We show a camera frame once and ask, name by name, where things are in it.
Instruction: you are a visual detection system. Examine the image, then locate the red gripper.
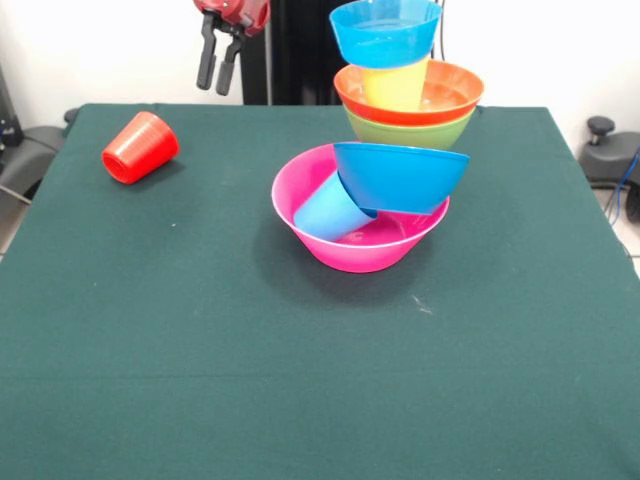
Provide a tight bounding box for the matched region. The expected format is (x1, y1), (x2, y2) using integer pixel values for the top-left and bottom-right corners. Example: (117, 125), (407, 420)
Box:
(193, 0), (272, 97)

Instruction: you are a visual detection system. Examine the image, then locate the red cup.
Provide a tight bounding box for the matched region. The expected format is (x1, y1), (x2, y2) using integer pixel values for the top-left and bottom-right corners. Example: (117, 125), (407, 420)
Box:
(101, 110), (180, 185)

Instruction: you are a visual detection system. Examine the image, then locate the small blue bowl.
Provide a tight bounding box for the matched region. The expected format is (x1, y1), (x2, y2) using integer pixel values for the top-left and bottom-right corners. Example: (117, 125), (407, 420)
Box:
(328, 0), (444, 69)

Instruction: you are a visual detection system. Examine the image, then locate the yellow cup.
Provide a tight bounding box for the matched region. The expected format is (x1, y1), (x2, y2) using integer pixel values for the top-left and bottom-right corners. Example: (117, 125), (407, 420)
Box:
(362, 58), (430, 112)

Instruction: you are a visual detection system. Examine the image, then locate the blue cup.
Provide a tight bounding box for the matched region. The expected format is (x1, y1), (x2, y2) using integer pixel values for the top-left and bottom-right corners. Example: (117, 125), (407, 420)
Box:
(293, 172), (379, 242)

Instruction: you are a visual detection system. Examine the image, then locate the green bowl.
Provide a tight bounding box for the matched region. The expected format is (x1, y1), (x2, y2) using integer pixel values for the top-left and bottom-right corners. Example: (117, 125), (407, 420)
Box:
(343, 107), (476, 151)

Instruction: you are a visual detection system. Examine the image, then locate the large blue bowl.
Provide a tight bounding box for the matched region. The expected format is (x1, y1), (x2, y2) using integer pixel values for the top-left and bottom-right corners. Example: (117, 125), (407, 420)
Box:
(333, 142), (472, 216)

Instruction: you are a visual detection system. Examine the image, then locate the large pink bowl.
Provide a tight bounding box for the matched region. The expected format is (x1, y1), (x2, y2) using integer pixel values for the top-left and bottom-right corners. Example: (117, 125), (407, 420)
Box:
(270, 144), (451, 274)

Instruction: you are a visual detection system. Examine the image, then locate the large orange bowl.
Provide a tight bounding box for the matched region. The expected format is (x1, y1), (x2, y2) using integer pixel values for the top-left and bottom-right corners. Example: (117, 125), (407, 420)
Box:
(333, 59), (485, 127)

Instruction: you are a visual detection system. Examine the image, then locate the dark green tablecloth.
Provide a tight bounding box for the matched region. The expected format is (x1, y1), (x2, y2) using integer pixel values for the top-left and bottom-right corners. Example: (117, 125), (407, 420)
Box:
(0, 103), (640, 480)

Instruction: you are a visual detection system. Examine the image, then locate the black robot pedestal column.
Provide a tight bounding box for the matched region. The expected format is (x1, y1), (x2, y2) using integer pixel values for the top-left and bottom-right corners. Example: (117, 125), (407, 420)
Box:
(239, 0), (351, 106)

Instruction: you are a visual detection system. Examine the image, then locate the black pedestal leg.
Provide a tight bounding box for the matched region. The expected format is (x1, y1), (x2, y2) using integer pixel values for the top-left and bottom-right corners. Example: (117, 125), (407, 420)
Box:
(578, 116), (640, 224)
(0, 107), (81, 201)

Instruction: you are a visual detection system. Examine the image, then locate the black hanging cable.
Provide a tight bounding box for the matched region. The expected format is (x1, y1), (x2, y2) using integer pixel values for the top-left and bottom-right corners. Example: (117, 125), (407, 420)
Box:
(432, 0), (450, 64)

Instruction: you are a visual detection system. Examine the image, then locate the blue cable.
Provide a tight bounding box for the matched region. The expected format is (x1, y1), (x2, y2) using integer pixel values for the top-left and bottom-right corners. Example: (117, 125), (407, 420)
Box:
(606, 147), (640, 224)

